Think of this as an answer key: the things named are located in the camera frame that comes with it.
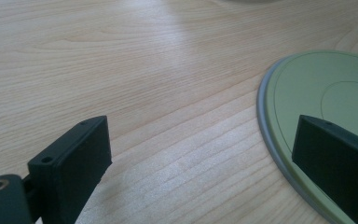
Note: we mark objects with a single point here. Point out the green round plate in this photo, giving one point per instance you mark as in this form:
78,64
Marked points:
317,87

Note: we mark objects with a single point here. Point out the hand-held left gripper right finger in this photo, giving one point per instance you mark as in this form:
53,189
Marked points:
335,155

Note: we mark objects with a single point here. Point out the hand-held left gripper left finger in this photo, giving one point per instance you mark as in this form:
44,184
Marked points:
74,161

